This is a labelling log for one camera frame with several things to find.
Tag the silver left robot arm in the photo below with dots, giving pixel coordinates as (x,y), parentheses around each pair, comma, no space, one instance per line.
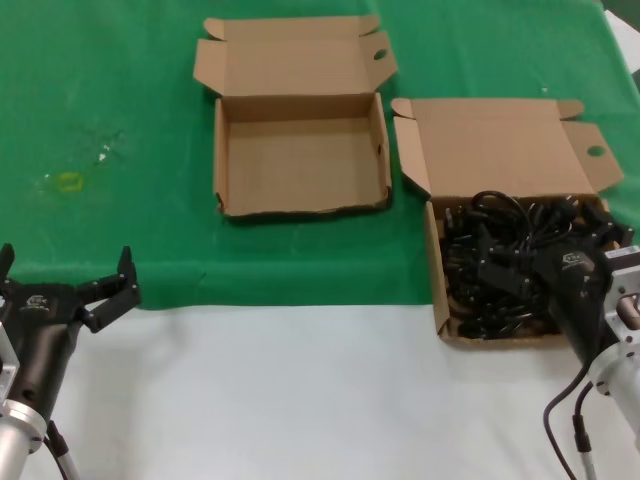
(17,440)

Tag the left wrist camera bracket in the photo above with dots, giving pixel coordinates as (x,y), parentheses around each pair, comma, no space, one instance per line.
(7,370)

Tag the green table cloth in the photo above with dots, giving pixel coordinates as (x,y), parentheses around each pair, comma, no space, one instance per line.
(100,75)

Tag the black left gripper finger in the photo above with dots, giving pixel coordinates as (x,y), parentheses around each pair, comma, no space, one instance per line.
(7,260)
(112,300)

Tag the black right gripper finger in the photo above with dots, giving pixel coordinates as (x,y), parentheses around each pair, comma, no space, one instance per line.
(612,235)
(505,267)

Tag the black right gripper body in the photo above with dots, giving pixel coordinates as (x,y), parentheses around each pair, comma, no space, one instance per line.
(575,290)

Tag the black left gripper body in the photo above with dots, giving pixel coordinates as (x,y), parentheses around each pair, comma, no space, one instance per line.
(40,340)

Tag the cardboard box with clean rim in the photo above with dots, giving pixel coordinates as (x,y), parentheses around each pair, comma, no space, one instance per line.
(500,145)

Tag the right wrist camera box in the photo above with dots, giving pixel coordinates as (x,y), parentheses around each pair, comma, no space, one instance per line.
(622,280)

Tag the cardboard box with torn rim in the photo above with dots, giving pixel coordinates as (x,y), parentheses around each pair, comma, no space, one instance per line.
(300,150)

